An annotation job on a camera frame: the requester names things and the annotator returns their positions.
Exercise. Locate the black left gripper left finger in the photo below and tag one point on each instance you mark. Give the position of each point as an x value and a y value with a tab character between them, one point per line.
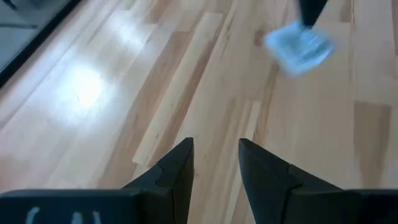
177	186

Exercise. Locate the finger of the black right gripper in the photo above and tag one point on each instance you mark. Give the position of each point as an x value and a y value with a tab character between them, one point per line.
318	7
305	9

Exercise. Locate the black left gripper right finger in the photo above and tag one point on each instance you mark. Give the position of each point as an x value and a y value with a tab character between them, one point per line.
267	186

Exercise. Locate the white drug facts packet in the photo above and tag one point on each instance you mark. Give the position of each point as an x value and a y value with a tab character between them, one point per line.
298	49

